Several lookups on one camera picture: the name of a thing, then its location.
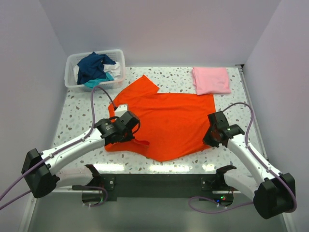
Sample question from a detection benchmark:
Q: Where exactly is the orange t shirt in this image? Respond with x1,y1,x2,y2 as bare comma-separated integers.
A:
105,75,215,162

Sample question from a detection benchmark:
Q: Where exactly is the navy blue t shirt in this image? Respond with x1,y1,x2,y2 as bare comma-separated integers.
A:
77,52,116,85

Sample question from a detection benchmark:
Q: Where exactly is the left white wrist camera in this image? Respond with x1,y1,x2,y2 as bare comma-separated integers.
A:
114,104,128,117

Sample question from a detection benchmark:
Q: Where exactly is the white plastic laundry basket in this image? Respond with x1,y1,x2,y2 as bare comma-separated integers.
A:
64,49,126,92

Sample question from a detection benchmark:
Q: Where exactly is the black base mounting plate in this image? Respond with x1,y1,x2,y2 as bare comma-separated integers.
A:
72,174,234,205

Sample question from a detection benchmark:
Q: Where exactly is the teal t shirt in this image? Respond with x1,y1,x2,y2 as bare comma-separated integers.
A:
84,73,114,89

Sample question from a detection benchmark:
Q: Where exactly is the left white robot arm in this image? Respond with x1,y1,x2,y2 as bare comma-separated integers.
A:
22,111,140,198

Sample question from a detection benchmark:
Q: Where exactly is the aluminium frame rail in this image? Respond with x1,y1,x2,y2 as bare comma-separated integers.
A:
235,65,297,232

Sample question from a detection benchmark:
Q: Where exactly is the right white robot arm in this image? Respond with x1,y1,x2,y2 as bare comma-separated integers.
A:
203,111,297,219

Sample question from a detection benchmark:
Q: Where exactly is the folded pink t shirt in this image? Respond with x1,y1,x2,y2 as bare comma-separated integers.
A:
192,67,231,95

